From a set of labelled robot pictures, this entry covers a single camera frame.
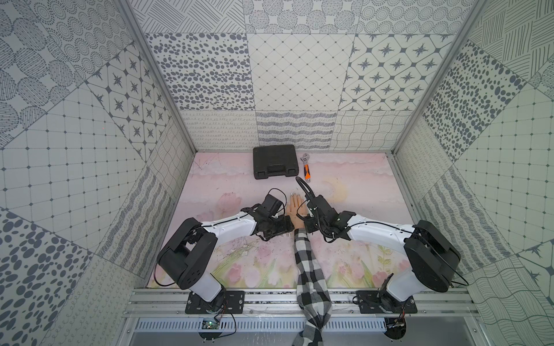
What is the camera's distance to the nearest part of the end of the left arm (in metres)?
0.67

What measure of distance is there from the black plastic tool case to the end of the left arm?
12.1 inches

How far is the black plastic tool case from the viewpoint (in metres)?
1.09
